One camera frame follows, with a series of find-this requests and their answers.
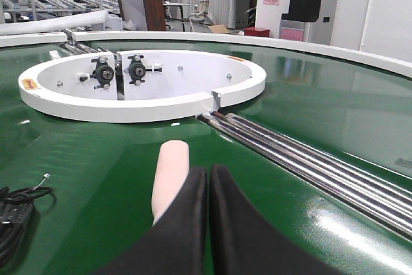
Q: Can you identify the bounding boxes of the left black bearing block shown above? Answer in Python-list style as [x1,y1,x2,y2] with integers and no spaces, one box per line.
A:
[77,56,115,90]

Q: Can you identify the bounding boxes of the black water dispenser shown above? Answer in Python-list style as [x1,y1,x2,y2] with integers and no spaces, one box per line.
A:
[279,0,321,42]

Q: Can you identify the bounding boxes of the bagged black cable bundle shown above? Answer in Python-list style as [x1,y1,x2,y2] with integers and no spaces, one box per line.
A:
[0,186,36,266]

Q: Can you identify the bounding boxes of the steel rollers top left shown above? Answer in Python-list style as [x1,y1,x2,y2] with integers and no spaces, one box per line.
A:
[60,26,112,55]

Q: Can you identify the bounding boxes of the white inner conveyor ring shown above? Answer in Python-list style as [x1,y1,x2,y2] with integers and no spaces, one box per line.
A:
[18,49,267,124]

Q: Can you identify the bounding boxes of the steel rollers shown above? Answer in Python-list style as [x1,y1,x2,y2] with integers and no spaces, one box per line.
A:
[198,111,411,238]
[60,26,112,55]

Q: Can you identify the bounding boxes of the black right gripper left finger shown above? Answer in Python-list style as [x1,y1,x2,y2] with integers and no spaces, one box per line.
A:
[95,167,208,274]

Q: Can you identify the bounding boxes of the black bearing block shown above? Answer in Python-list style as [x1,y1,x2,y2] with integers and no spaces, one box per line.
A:
[127,54,163,86]
[77,56,115,90]

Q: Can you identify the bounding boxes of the white outer rim left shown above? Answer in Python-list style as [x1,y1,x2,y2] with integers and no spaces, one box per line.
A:
[0,32,68,48]

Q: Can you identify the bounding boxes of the steel rollers right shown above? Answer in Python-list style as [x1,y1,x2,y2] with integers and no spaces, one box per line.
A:
[198,111,411,238]

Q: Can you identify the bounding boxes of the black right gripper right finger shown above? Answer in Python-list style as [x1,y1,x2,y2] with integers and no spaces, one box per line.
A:
[209,165,340,274]

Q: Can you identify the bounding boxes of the pink hand broom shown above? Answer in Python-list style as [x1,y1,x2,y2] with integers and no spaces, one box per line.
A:
[151,140,189,225]

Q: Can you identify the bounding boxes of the right black bearing block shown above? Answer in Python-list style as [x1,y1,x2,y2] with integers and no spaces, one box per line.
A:
[127,54,163,86]

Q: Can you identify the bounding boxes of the thin black wire coil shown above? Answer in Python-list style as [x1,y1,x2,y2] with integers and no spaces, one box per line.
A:
[0,173,54,207]

